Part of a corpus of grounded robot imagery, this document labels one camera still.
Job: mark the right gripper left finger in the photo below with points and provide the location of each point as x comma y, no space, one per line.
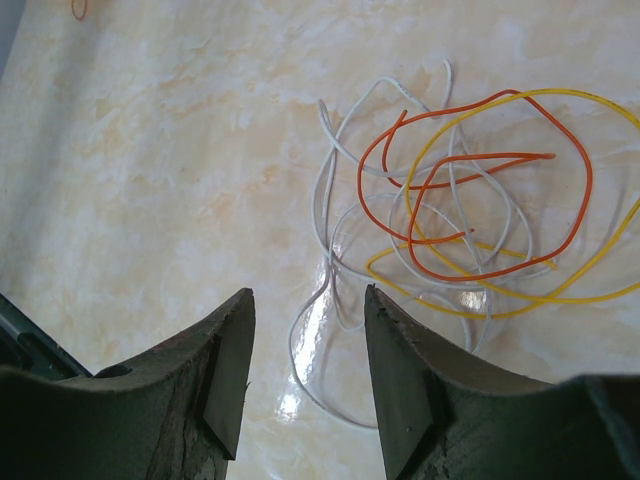
175,410

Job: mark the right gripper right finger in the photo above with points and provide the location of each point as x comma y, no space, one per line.
413,370

